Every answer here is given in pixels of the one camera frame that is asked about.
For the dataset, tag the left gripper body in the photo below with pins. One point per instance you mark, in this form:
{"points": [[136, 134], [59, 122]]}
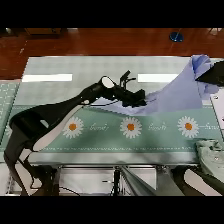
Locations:
{"points": [[133, 97]]}

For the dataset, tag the light blue shirt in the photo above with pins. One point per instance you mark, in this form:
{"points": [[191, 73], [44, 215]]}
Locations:
{"points": [[180, 96]]}

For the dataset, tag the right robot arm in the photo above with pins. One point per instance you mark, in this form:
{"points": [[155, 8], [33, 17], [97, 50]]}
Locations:
{"points": [[197, 181]]}

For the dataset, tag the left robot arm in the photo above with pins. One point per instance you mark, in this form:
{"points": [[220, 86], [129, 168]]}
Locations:
{"points": [[50, 116]]}

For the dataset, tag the blue round object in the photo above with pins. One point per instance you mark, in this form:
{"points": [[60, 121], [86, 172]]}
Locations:
{"points": [[176, 36]]}

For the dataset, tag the white garment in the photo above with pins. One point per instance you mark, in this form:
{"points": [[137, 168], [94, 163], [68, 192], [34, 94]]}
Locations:
{"points": [[218, 110]]}

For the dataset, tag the pale green garment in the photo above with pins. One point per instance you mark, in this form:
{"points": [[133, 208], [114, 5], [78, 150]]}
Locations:
{"points": [[211, 156]]}

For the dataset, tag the silver frame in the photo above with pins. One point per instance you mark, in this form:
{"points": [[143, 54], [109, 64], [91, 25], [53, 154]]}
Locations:
{"points": [[140, 185]]}

